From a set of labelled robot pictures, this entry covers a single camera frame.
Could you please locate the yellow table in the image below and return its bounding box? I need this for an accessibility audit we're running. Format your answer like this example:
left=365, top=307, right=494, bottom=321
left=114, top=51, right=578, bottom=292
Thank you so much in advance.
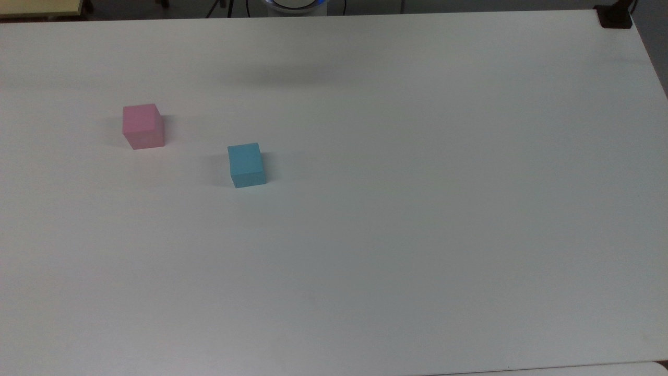
left=0, top=0, right=85, bottom=20

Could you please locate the pink cube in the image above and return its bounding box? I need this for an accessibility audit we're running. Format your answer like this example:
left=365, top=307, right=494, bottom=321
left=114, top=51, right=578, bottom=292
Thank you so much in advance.
left=122, top=103, right=165, bottom=150

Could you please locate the blue cube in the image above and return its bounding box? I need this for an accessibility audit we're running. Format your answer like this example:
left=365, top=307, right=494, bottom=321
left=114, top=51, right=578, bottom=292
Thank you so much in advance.
left=227, top=143, right=267, bottom=189

